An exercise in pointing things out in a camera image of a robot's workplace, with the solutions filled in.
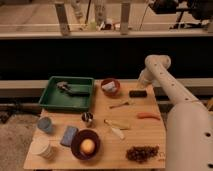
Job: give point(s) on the black eraser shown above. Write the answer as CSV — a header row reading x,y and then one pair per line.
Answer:
x,y
137,93

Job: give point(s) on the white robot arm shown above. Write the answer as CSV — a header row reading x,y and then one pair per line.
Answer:
x,y
189,135

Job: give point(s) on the red bowl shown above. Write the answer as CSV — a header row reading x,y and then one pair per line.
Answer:
x,y
117,83

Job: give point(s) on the white object in red bowl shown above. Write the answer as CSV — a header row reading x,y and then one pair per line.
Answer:
x,y
109,87

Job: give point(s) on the small metal cup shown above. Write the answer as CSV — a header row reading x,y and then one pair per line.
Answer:
x,y
87,118

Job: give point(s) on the grey tool in tray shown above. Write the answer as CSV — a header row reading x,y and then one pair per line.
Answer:
x,y
64,87

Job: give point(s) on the green plastic tray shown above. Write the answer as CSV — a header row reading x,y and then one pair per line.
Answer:
x,y
53,99

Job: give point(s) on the orange carrot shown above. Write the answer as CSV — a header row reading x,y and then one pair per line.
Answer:
x,y
148,115

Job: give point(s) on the wooden table board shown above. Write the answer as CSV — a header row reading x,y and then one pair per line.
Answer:
x,y
112,152

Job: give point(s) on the dark brown bowl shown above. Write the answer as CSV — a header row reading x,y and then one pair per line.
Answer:
x,y
77,140

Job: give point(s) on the blue sponge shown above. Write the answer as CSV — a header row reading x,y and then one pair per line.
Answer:
x,y
68,136

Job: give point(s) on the orange ball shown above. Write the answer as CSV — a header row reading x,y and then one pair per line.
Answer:
x,y
87,146

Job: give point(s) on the blue cup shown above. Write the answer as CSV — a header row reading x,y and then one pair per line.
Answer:
x,y
45,125

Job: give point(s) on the bunch of dark grapes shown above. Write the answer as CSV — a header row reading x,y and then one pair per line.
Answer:
x,y
141,154

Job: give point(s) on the white cup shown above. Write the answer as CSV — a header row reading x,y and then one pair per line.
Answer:
x,y
41,146

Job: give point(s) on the black camera on stand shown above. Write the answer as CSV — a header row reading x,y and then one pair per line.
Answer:
x,y
199,9

